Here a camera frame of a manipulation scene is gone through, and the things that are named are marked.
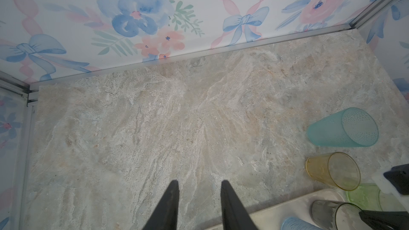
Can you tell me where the small yellow plastic cup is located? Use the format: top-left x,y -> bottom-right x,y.
305,152 -> 361,191

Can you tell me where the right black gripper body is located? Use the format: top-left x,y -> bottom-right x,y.
372,168 -> 409,211

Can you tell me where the small grey plastic cup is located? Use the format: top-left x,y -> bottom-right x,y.
310,200 -> 372,230

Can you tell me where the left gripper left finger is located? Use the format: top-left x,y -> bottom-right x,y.
143,180 -> 180,230

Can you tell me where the blue ribbed plastic cup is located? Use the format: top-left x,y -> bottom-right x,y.
281,217 -> 322,230

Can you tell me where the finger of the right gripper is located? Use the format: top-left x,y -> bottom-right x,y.
383,164 -> 409,195
359,210 -> 409,230

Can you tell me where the teal plastic cup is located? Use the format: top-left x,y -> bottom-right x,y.
307,108 -> 379,148

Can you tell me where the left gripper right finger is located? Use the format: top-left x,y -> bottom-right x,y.
220,180 -> 258,230

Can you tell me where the beige plastic tray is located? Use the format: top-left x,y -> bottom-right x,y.
210,188 -> 345,230

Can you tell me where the small green plastic cup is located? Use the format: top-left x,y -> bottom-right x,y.
346,183 -> 406,212

